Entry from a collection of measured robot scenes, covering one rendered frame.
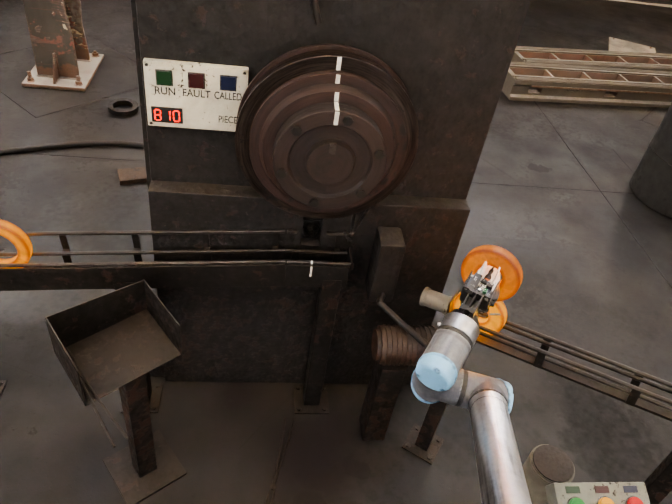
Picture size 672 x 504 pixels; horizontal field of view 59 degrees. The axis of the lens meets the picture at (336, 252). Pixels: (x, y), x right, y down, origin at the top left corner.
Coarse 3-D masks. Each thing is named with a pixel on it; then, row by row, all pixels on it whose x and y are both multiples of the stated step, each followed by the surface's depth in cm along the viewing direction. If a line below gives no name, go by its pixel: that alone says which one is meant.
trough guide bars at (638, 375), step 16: (528, 336) 170; (544, 336) 167; (528, 352) 165; (544, 352) 162; (608, 368) 161; (624, 368) 159; (608, 384) 156; (624, 384) 154; (656, 384) 156; (656, 400) 152
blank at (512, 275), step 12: (480, 252) 150; (492, 252) 148; (504, 252) 148; (468, 264) 153; (480, 264) 151; (492, 264) 149; (504, 264) 148; (516, 264) 147; (504, 276) 149; (516, 276) 148; (504, 288) 151; (516, 288) 149
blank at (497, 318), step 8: (456, 296) 171; (456, 304) 172; (496, 304) 164; (504, 304) 166; (488, 312) 167; (496, 312) 165; (504, 312) 165; (480, 320) 172; (488, 320) 168; (496, 320) 167; (504, 320) 166; (496, 328) 168
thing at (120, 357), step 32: (128, 288) 159; (64, 320) 151; (96, 320) 158; (128, 320) 164; (160, 320) 161; (64, 352) 141; (96, 352) 156; (128, 352) 156; (160, 352) 157; (96, 384) 149; (128, 384) 161; (128, 416) 172; (128, 448) 199; (160, 448) 200; (128, 480) 191; (160, 480) 192
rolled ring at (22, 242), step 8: (0, 224) 163; (8, 224) 164; (0, 232) 163; (8, 232) 163; (16, 232) 165; (24, 232) 167; (16, 240) 165; (24, 240) 166; (16, 248) 167; (24, 248) 167; (32, 248) 171; (16, 256) 172; (24, 256) 169
